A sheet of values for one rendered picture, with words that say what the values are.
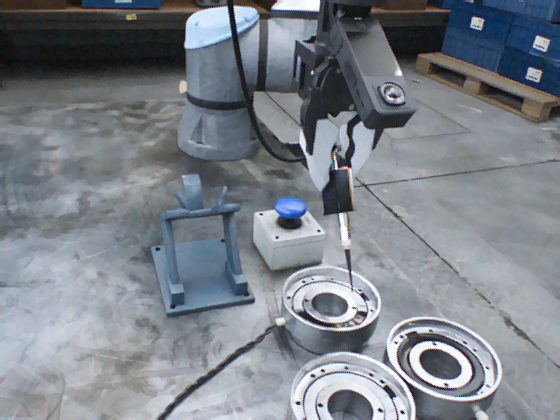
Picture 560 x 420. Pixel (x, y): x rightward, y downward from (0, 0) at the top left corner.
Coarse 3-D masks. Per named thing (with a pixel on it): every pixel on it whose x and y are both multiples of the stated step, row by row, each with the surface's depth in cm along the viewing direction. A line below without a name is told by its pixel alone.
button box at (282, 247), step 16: (256, 224) 69; (272, 224) 67; (288, 224) 67; (304, 224) 68; (256, 240) 70; (272, 240) 64; (288, 240) 65; (304, 240) 66; (320, 240) 66; (272, 256) 65; (288, 256) 66; (304, 256) 67; (320, 256) 68
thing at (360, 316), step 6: (366, 300) 59; (300, 312) 56; (306, 312) 56; (360, 312) 57; (366, 312) 57; (306, 318) 55; (312, 318) 55; (354, 318) 56; (360, 318) 56; (318, 324) 55; (324, 324) 55; (330, 324) 55; (336, 324) 55; (342, 324) 55; (348, 324) 55; (354, 324) 55; (360, 324) 55
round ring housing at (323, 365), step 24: (312, 360) 49; (336, 360) 50; (360, 360) 50; (312, 384) 48; (336, 384) 48; (384, 384) 48; (288, 408) 46; (336, 408) 49; (360, 408) 48; (408, 408) 46
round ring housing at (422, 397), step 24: (456, 336) 54; (384, 360) 51; (432, 360) 54; (456, 360) 52; (480, 360) 52; (408, 384) 48; (456, 384) 49; (432, 408) 47; (456, 408) 47; (480, 408) 47
